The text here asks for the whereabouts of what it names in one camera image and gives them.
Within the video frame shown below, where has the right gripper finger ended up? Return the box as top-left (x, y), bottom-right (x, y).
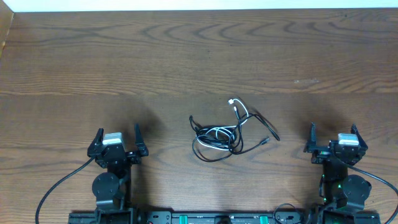
top-left (305, 123), bottom-right (317, 152)
top-left (351, 124), bottom-right (368, 151)

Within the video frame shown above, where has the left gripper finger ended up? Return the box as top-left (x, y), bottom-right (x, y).
top-left (88, 128), bottom-right (104, 156)
top-left (134, 123), bottom-right (148, 156)

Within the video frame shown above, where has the black usb cable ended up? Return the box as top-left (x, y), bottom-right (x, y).
top-left (188, 107), bottom-right (280, 163)

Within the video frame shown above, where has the white usb cable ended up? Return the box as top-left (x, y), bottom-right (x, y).
top-left (195, 98), bottom-right (250, 151)

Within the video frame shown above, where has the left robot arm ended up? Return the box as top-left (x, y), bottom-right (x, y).
top-left (87, 124), bottom-right (149, 212)

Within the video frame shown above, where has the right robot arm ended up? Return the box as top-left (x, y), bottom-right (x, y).
top-left (305, 123), bottom-right (371, 213)

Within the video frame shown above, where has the right camera black cable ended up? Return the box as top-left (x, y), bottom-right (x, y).
top-left (345, 163), bottom-right (398, 224)

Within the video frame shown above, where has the camera black cable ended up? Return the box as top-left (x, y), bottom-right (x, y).
top-left (345, 163), bottom-right (398, 224)
top-left (35, 157), bottom-right (96, 224)

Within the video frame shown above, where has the left camera black cable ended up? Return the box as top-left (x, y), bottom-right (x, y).
top-left (35, 157), bottom-right (96, 224)

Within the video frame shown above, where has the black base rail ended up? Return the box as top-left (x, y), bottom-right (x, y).
top-left (68, 210), bottom-right (382, 224)

